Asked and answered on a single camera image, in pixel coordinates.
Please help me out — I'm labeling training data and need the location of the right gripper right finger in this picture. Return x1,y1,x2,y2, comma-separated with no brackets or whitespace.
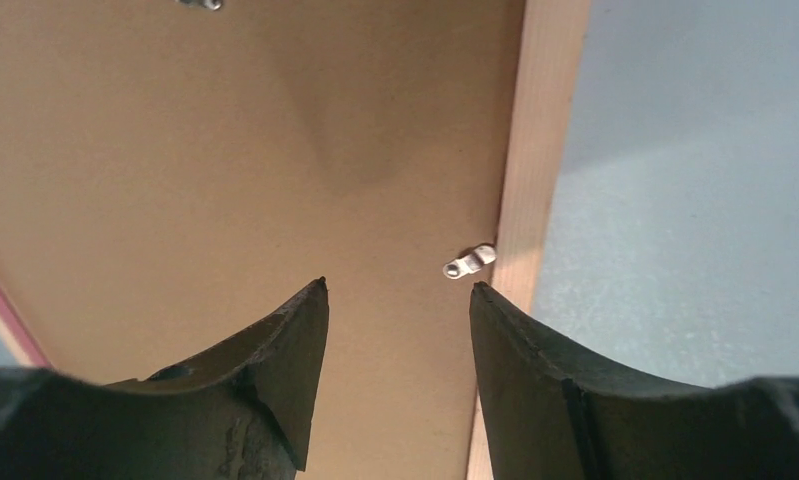
470,282,799,479

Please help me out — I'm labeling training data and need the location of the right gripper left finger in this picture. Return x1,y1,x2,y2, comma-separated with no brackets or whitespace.
0,278,329,479

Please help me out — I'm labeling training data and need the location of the small metal turn clip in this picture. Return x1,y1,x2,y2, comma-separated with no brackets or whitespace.
442,243,497,280

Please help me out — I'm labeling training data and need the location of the brown backing board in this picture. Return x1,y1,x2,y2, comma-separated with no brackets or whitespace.
0,0,527,480

